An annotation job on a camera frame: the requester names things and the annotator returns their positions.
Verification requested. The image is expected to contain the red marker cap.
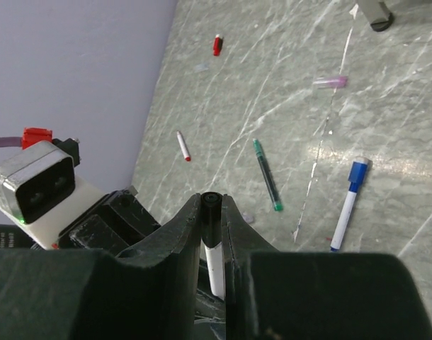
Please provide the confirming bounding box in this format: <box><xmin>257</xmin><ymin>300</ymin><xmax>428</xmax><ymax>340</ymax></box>
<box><xmin>213</xmin><ymin>34</ymin><xmax>224</xmax><ymax>57</ymax></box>

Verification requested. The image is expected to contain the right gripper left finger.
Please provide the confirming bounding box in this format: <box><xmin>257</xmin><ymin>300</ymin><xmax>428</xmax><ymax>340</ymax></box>
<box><xmin>0</xmin><ymin>194</ymin><xmax>201</xmax><ymax>339</ymax></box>

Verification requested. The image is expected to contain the green pen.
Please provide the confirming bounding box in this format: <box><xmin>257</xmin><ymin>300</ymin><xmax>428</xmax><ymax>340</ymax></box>
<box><xmin>253</xmin><ymin>139</ymin><xmax>283</xmax><ymax>212</ymax></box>

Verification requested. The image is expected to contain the red white marker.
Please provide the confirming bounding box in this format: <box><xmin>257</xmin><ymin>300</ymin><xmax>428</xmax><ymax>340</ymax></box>
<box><xmin>176</xmin><ymin>131</ymin><xmax>191</xmax><ymax>162</ymax></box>

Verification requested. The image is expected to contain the black white marker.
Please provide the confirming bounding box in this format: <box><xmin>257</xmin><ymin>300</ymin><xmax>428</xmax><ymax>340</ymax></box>
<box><xmin>204</xmin><ymin>243</ymin><xmax>225</xmax><ymax>300</ymax></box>

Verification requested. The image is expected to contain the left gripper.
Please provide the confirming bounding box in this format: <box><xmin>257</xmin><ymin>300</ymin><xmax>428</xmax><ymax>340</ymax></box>
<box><xmin>58</xmin><ymin>189</ymin><xmax>161</xmax><ymax>254</ymax></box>

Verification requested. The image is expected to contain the blue marker cap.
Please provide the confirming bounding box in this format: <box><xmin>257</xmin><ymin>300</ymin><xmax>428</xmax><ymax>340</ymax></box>
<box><xmin>348</xmin><ymin>157</ymin><xmax>371</xmax><ymax>193</ymax></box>

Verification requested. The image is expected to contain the pink pen cap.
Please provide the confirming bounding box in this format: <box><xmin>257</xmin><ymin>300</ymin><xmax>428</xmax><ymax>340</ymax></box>
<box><xmin>312</xmin><ymin>76</ymin><xmax>348</xmax><ymax>89</ymax></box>

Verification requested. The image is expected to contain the purple pen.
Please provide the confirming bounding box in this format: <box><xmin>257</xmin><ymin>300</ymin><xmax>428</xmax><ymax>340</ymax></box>
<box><xmin>241</xmin><ymin>212</ymin><xmax>255</xmax><ymax>224</ymax></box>

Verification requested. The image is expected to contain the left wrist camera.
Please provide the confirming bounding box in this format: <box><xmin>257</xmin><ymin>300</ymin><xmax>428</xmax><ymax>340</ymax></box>
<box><xmin>0</xmin><ymin>127</ymin><xmax>105</xmax><ymax>250</ymax></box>

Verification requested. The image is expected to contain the blue white marker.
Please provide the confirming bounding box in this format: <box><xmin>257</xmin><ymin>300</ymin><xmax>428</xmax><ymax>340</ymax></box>
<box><xmin>330</xmin><ymin>190</ymin><xmax>357</xmax><ymax>252</ymax></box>

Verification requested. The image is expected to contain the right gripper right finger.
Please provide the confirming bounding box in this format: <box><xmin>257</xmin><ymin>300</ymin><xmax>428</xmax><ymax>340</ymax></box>
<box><xmin>221</xmin><ymin>195</ymin><xmax>432</xmax><ymax>339</ymax></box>

